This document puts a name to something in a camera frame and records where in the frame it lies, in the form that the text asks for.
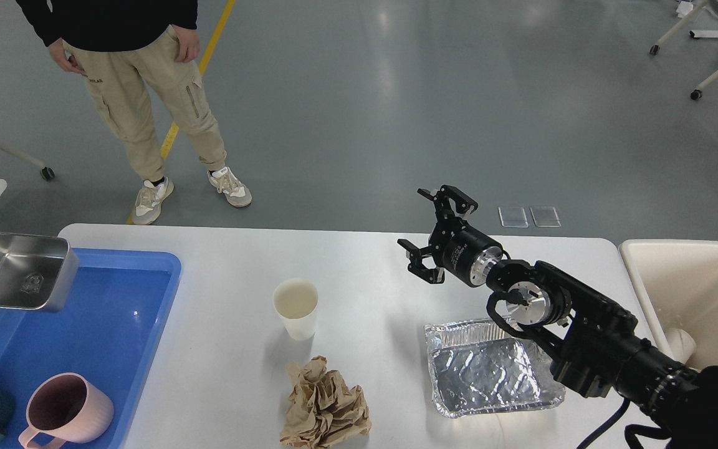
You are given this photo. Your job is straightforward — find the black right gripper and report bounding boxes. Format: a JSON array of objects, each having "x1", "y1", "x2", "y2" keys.
[{"x1": 397, "y1": 185, "x2": 504, "y2": 287}]

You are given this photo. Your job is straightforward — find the stainless steel rectangular dish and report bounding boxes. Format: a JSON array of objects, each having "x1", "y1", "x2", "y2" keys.
[{"x1": 0, "y1": 233, "x2": 80, "y2": 312}]

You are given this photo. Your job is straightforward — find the pink ribbed mug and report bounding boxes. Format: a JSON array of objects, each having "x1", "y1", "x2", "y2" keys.
[{"x1": 18, "y1": 372, "x2": 115, "y2": 448}]

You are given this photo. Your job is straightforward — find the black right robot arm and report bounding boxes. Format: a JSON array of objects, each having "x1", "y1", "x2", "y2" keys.
[{"x1": 398, "y1": 185, "x2": 718, "y2": 448}]

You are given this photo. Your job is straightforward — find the person's right hand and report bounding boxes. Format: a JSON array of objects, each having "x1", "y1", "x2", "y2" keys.
[{"x1": 47, "y1": 38, "x2": 86, "y2": 76}]

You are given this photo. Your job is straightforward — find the person's left hand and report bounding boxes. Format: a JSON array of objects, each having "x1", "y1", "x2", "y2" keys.
[{"x1": 171, "y1": 25, "x2": 201, "y2": 63}]

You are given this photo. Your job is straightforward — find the clear floor plate left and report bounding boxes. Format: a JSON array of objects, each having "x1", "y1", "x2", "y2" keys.
[{"x1": 498, "y1": 206, "x2": 529, "y2": 228}]

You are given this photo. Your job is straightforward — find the clear floor plate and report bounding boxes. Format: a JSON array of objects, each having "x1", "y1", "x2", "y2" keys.
[
  {"x1": 530, "y1": 206, "x2": 562, "y2": 228},
  {"x1": 498, "y1": 206, "x2": 529, "y2": 228}
]

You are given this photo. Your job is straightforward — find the clear floor plate right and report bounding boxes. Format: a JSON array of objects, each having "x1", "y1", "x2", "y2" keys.
[{"x1": 530, "y1": 206, "x2": 562, "y2": 228}]

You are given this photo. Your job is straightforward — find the aluminium foil tray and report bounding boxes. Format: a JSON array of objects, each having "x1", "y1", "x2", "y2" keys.
[{"x1": 424, "y1": 319, "x2": 566, "y2": 418}]

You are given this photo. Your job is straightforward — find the blue plastic tray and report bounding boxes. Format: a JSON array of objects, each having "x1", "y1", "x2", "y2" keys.
[{"x1": 0, "y1": 248, "x2": 182, "y2": 448}]

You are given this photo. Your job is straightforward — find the white paper cup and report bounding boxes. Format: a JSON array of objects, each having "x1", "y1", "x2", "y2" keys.
[{"x1": 272, "y1": 278, "x2": 319, "y2": 341}]

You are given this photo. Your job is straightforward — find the crumpled brown paper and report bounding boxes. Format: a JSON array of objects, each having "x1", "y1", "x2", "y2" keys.
[{"x1": 279, "y1": 355, "x2": 373, "y2": 448}]

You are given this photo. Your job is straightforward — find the crumpled white cup in bin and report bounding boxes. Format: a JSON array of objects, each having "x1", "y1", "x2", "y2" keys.
[{"x1": 664, "y1": 329, "x2": 697, "y2": 364}]

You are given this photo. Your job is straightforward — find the beige plastic bin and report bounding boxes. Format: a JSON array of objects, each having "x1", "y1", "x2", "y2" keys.
[{"x1": 619, "y1": 239, "x2": 718, "y2": 370}]

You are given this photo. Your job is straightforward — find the person in beige trousers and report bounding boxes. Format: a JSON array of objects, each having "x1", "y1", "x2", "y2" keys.
[{"x1": 18, "y1": 1, "x2": 252, "y2": 225}]

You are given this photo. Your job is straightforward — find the white chair base right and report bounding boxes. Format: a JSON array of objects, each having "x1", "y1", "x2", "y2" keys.
[{"x1": 648, "y1": 0, "x2": 718, "y2": 100}]

